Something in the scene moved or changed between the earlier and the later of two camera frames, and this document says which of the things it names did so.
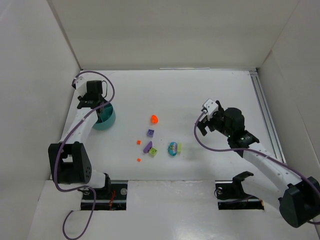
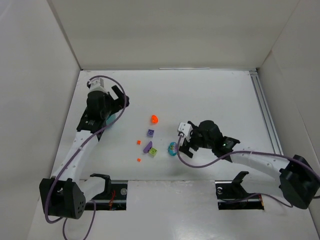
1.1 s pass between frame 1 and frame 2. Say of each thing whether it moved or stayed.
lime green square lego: stayed
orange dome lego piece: stayed
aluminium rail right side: stayed
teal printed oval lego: stayed
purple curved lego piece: stayed
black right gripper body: moved
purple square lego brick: stayed
